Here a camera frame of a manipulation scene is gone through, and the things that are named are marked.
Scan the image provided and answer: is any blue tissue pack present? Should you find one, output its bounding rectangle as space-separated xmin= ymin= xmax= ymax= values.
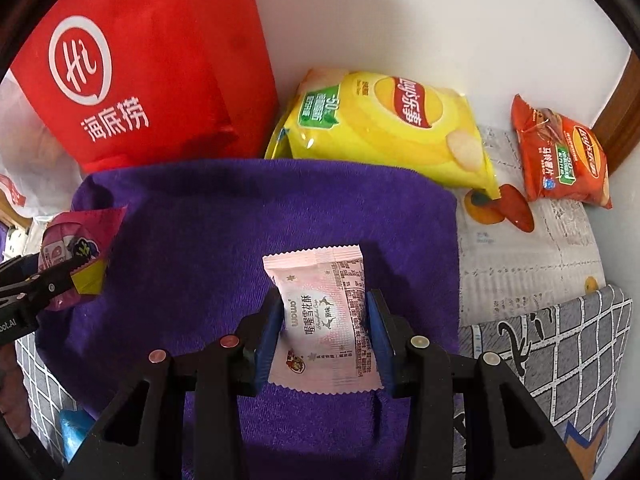
xmin=60 ymin=409 xmax=96 ymax=461

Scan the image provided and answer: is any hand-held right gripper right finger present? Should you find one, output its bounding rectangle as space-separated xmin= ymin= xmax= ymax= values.
xmin=365 ymin=287 xmax=576 ymax=480

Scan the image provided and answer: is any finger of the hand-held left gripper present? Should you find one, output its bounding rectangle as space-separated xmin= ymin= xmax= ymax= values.
xmin=0 ymin=256 xmax=86 ymax=313

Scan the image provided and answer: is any red paper bag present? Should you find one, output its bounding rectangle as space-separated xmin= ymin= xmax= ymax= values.
xmin=10 ymin=0 xmax=280 ymax=173

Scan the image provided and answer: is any fruit print tablecloth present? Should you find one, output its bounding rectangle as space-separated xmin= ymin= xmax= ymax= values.
xmin=455 ymin=125 xmax=608 ymax=328

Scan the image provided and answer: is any white pink snack packet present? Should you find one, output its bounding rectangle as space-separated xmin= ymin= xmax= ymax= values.
xmin=262 ymin=244 xmax=383 ymax=391

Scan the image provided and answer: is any orange chips bag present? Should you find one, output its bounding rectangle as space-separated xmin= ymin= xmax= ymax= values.
xmin=511 ymin=94 xmax=613 ymax=209

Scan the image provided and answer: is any grey grid blanket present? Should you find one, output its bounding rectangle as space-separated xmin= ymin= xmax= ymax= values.
xmin=15 ymin=285 xmax=636 ymax=480

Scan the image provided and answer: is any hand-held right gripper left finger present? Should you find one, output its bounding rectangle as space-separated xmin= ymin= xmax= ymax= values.
xmin=62 ymin=287 xmax=286 ymax=480

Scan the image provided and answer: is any magenta snack packet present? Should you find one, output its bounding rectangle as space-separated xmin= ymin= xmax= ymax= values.
xmin=39 ymin=206 xmax=128 ymax=311

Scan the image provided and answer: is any white plastic bag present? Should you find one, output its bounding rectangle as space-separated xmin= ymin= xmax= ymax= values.
xmin=0 ymin=70 xmax=83 ymax=218

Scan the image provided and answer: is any purple towel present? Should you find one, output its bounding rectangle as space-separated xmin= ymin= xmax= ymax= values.
xmin=35 ymin=157 xmax=461 ymax=480

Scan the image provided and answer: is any yellow chips bag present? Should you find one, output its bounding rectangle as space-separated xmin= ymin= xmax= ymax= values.
xmin=264 ymin=67 xmax=502 ymax=201

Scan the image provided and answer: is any wooden frame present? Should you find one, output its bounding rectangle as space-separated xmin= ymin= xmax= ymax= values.
xmin=590 ymin=55 xmax=640 ymax=181

